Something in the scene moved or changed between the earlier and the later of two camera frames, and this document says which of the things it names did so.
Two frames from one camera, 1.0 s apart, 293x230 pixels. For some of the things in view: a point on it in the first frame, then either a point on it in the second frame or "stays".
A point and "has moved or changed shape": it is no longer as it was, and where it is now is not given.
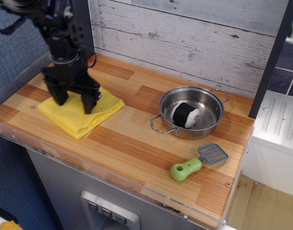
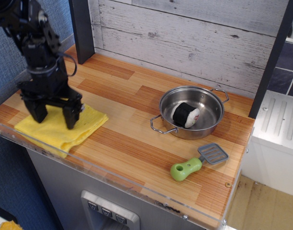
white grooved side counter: (273, 157) stays
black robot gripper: (70, 73) → (50, 85)
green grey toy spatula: (211, 153) stays
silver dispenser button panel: (100, 213) stays
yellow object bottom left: (10, 225) stays
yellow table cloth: (72, 117) has moved or changed shape
